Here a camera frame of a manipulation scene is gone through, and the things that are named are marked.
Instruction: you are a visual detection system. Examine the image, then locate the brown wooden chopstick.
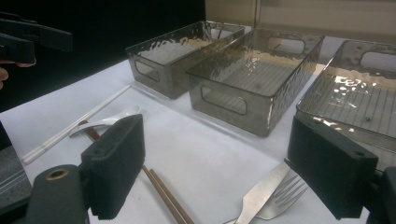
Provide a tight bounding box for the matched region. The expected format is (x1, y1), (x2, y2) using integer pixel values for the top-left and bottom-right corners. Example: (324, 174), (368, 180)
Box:
(148, 168), (195, 224)
(141, 164), (188, 224)

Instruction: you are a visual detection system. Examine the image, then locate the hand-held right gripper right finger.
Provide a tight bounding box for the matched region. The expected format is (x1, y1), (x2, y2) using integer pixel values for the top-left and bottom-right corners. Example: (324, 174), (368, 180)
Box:
(287, 115), (379, 220)

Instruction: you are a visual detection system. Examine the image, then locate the steel fork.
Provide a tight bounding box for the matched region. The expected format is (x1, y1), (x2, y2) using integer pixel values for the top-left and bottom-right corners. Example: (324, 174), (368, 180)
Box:
(255, 174), (310, 220)

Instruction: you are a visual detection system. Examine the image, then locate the aluminium floor rail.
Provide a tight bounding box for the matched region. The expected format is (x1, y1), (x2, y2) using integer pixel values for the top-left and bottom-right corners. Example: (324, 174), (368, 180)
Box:
(0, 175), (32, 197)

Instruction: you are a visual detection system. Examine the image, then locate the white ceramic spoon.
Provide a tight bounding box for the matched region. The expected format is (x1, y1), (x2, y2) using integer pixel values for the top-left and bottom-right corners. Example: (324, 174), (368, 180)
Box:
(68, 105), (142, 138)

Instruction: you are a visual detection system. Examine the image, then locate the black curtain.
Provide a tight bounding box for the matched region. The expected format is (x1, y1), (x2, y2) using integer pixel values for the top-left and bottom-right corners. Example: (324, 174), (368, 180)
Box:
(0, 0), (206, 114)

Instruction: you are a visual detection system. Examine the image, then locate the smoky transparent plastic bin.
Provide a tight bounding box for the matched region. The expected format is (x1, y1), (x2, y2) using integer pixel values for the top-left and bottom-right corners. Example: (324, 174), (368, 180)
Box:
(295, 39), (396, 172)
(125, 20), (246, 101)
(186, 27), (325, 138)

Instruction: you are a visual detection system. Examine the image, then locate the white table cover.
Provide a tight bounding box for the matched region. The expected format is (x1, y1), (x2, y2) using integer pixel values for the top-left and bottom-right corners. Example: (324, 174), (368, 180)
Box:
(0, 25), (372, 224)

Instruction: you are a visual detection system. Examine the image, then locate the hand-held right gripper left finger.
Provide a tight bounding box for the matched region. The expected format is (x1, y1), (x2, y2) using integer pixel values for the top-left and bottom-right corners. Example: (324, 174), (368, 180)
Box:
(81, 113), (146, 220)

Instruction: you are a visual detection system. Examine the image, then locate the silver fork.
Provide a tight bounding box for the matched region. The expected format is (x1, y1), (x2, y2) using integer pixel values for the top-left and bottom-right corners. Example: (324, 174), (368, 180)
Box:
(222, 161), (292, 224)

